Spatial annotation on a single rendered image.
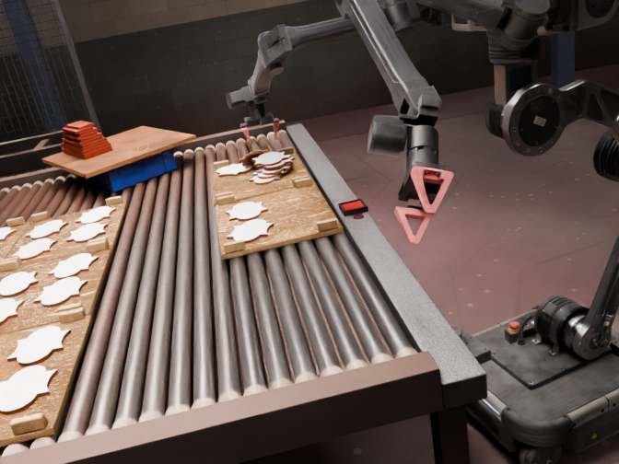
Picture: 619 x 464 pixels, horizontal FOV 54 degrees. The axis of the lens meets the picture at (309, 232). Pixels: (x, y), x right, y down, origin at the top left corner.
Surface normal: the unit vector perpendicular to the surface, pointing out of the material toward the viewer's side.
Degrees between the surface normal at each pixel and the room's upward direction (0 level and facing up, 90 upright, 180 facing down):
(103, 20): 90
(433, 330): 0
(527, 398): 0
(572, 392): 0
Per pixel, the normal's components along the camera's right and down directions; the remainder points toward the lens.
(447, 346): -0.17, -0.90
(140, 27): 0.05, 0.40
